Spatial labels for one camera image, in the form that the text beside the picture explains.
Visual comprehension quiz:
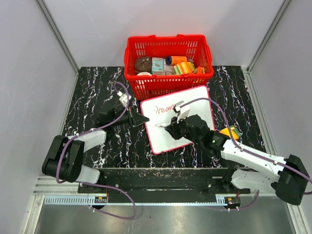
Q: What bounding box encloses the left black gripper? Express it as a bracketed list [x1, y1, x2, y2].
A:
[111, 104, 149, 128]

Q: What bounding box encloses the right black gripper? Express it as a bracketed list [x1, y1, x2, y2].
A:
[165, 114, 202, 146]

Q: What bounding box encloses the pink framed whiteboard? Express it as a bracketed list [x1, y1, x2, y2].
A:
[141, 85, 215, 154]

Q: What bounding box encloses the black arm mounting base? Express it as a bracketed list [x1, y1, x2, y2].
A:
[98, 168, 251, 195]

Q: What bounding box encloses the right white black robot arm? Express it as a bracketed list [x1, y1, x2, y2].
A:
[164, 115, 310, 205]

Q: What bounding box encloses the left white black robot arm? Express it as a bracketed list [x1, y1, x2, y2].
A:
[42, 107, 150, 193]

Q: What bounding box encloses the white round lid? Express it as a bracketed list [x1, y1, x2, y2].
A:
[137, 72, 152, 76]

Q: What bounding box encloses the brown chocolate muffin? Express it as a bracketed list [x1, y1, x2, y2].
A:
[134, 56, 152, 74]

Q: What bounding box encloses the pink small box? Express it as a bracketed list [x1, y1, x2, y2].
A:
[164, 63, 175, 75]

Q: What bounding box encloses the teal small box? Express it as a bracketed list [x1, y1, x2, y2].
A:
[151, 57, 165, 76]

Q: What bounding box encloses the yellow sponge pack in basket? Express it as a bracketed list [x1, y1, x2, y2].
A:
[173, 61, 195, 75]

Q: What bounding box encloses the orange snack packet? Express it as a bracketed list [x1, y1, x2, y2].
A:
[192, 66, 205, 75]

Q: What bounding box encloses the orange blue can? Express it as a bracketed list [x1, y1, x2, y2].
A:
[165, 56, 188, 66]

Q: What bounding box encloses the red plastic shopping basket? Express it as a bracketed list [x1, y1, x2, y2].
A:
[124, 34, 214, 100]

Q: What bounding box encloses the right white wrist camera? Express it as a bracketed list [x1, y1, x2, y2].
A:
[174, 101, 190, 123]

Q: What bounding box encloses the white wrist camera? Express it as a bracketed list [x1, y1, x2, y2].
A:
[117, 91, 132, 107]
[174, 101, 190, 123]

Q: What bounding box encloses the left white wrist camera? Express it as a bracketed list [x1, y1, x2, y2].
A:
[117, 91, 132, 107]

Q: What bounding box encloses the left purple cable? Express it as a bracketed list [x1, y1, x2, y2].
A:
[56, 82, 134, 184]

